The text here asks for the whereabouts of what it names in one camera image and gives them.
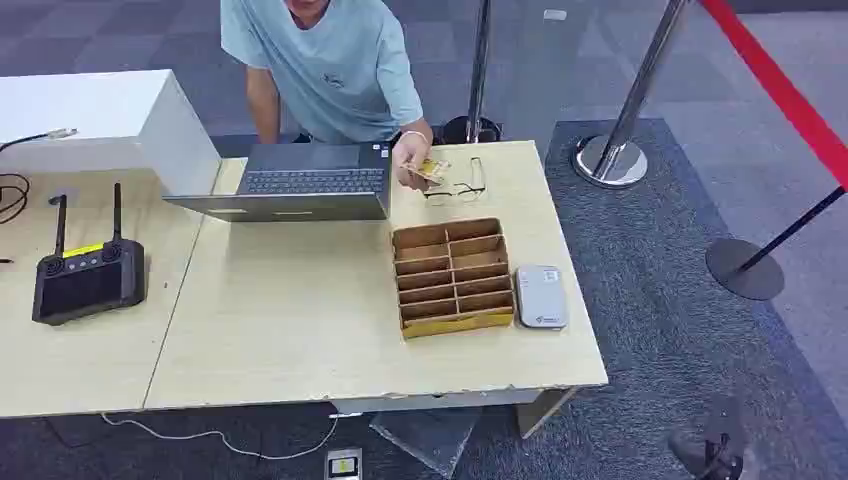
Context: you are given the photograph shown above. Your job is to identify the person's left hand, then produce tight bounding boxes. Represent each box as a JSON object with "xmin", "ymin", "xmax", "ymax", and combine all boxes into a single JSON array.
[{"xmin": 392, "ymin": 132, "xmax": 434, "ymax": 193}]

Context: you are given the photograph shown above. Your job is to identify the yellow card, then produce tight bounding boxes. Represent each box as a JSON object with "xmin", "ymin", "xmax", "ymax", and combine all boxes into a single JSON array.
[{"xmin": 405, "ymin": 157, "xmax": 453, "ymax": 185}]

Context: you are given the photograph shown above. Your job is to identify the wooden card box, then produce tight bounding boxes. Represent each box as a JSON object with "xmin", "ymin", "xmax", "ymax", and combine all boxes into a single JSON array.
[{"xmin": 390, "ymin": 217, "xmax": 517, "ymax": 341}]

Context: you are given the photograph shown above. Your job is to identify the black-rimmed eyeglasses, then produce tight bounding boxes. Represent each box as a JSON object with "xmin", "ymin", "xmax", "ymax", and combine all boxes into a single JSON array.
[{"xmin": 422, "ymin": 156, "xmax": 488, "ymax": 203}]

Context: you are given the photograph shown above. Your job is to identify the grey laptop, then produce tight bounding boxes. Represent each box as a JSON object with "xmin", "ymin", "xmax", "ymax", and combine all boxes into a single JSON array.
[{"xmin": 162, "ymin": 140, "xmax": 393, "ymax": 223}]

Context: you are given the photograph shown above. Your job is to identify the person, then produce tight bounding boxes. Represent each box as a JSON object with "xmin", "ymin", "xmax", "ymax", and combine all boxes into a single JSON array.
[{"xmin": 219, "ymin": 0, "xmax": 425, "ymax": 146}]

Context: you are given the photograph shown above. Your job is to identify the pale grey flat device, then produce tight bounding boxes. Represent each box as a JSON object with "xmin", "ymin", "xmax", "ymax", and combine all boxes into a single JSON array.
[{"xmin": 515, "ymin": 264, "xmax": 570, "ymax": 331}]

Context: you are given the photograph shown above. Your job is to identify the dark grey floor carpet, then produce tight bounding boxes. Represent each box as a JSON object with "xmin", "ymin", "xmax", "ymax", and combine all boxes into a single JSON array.
[{"xmin": 0, "ymin": 117, "xmax": 848, "ymax": 480}]

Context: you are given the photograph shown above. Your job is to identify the clear glass sheet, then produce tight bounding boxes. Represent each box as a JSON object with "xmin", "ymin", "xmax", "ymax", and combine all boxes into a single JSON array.
[{"xmin": 369, "ymin": 407, "xmax": 484, "ymax": 480}]

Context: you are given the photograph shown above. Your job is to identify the pale table leg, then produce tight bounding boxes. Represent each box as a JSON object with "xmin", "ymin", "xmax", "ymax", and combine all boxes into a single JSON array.
[{"xmin": 515, "ymin": 387, "xmax": 578, "ymax": 441}]

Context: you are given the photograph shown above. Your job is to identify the white cabinet box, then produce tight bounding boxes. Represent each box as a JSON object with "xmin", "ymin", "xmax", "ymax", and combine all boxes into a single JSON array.
[{"xmin": 0, "ymin": 68, "xmax": 223, "ymax": 197}]

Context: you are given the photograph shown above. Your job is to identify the floor socket plate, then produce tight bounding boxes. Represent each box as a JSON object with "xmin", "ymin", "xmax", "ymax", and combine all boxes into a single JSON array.
[{"xmin": 324, "ymin": 447, "xmax": 364, "ymax": 480}]

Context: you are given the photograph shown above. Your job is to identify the black remote controller with antennas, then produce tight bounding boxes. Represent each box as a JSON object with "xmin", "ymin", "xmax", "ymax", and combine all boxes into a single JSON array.
[{"xmin": 31, "ymin": 182, "xmax": 147, "ymax": 327}]

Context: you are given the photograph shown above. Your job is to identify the red barrier belt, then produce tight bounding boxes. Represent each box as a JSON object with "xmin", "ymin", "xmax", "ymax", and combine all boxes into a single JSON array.
[{"xmin": 698, "ymin": 0, "xmax": 848, "ymax": 190}]

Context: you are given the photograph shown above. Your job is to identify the robot's black foot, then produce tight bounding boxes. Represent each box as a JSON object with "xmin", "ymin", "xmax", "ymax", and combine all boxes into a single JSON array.
[{"xmin": 667, "ymin": 397, "xmax": 747, "ymax": 480}]

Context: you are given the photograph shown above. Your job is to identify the stanchion post with dark base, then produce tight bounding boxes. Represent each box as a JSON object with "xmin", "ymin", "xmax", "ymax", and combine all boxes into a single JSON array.
[{"xmin": 440, "ymin": 0, "xmax": 503, "ymax": 146}]

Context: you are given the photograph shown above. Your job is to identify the chrome stanchion post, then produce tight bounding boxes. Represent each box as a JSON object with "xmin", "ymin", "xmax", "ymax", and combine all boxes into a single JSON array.
[{"xmin": 572, "ymin": 0, "xmax": 690, "ymax": 190}]

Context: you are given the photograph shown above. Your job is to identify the white floor cable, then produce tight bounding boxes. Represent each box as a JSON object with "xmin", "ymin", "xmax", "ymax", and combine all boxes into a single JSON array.
[{"xmin": 99, "ymin": 411, "xmax": 340, "ymax": 462}]

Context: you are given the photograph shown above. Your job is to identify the black cable with grey plug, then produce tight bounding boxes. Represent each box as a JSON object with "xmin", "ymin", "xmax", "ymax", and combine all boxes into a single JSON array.
[{"xmin": 0, "ymin": 127, "xmax": 79, "ymax": 155}]

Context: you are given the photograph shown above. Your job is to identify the black stanchion post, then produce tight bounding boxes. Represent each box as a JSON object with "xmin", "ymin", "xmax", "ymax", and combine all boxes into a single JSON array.
[{"xmin": 705, "ymin": 186, "xmax": 848, "ymax": 303}]

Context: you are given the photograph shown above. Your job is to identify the coiled black cable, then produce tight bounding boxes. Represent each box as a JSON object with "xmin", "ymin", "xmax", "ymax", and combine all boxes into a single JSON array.
[{"xmin": 0, "ymin": 173, "xmax": 32, "ymax": 225}]

